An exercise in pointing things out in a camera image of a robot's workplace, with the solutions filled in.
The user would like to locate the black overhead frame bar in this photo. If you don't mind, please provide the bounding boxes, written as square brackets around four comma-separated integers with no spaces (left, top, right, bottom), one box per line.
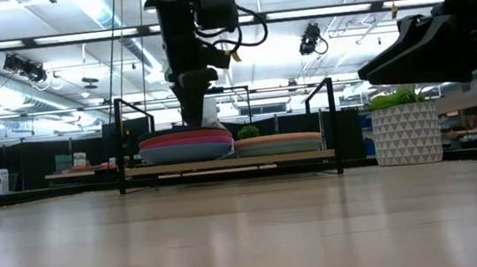
[0,0,447,54]

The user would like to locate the small green plant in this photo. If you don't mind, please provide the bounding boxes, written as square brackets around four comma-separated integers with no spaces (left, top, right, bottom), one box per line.
[236,123,262,141]

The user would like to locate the large peach plate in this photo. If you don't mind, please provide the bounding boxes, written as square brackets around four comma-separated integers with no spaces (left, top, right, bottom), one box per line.
[137,126,234,149]

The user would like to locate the black ceiling camera with cable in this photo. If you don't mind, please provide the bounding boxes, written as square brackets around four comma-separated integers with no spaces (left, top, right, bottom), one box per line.
[295,20,330,57]

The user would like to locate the white box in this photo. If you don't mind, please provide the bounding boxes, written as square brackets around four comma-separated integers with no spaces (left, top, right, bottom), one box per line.
[72,150,89,170]

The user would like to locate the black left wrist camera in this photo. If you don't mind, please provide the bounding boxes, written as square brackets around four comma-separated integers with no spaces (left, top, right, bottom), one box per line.
[194,0,242,36]

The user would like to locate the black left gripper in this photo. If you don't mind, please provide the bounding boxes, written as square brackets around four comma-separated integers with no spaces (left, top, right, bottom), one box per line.
[160,31,239,131]

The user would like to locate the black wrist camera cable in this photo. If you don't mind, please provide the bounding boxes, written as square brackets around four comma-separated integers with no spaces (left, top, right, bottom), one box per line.
[191,0,271,55]

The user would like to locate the wooden background table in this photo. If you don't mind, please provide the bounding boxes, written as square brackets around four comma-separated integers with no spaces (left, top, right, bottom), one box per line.
[44,164,120,182]

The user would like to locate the potted plant triangle-pattern pot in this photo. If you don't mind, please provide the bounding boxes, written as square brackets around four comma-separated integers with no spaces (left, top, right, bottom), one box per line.
[363,80,446,170]

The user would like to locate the white bin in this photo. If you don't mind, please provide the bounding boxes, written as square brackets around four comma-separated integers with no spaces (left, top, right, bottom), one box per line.
[0,167,12,196]

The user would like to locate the small grey-green plate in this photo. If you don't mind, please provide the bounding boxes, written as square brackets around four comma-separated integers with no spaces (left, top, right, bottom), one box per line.
[235,137,325,160]

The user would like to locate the large blue plate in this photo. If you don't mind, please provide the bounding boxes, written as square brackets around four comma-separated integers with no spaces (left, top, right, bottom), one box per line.
[138,138,238,169]

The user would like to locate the teal box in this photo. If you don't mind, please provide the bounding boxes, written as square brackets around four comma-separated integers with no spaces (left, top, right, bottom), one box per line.
[53,153,75,174]

